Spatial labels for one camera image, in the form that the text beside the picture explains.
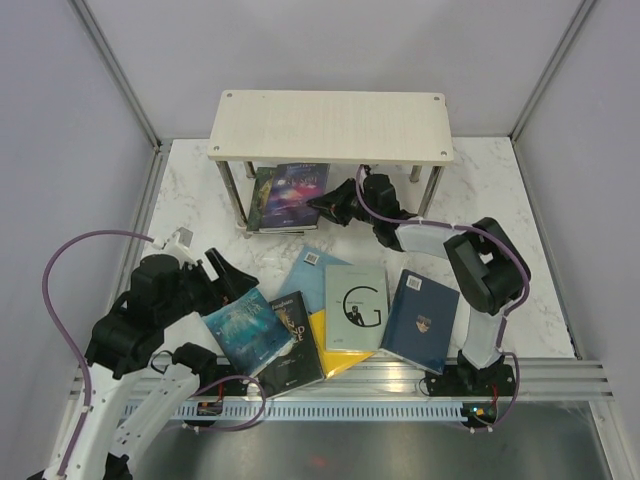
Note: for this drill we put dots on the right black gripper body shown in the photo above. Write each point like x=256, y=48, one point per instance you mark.
x=355, y=209

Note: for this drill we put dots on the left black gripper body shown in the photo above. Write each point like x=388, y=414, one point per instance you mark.
x=197, y=291

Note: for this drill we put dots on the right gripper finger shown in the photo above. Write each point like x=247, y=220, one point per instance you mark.
x=327, y=209
x=342, y=195

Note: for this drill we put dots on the purple Robinson Crusoe book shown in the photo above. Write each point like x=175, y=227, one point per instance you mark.
x=293, y=185

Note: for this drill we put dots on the teal sea cover book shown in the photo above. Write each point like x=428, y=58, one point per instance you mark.
x=250, y=333

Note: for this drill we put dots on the green fantasy cover book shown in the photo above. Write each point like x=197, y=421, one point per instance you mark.
x=260, y=195

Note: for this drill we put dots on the grey Great Gatsby book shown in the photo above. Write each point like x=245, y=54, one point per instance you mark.
x=357, y=307

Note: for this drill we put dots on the black Moon and Sixpence book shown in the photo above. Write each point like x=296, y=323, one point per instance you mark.
x=301, y=365

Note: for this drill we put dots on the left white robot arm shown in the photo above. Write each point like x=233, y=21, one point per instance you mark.
x=164, y=289

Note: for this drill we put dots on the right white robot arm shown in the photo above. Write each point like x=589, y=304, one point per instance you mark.
x=491, y=274

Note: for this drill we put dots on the light blue barcode book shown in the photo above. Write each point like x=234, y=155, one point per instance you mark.
x=307, y=276

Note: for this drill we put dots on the white two-tier wooden shelf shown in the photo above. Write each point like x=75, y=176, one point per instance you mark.
x=409, y=129

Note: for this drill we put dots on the yellow file folder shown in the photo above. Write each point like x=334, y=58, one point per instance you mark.
x=333, y=363

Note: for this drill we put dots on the navy blue crest book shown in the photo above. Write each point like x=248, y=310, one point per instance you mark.
x=420, y=322

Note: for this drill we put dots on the white slotted cable duct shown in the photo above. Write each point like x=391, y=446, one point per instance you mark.
x=332, y=411

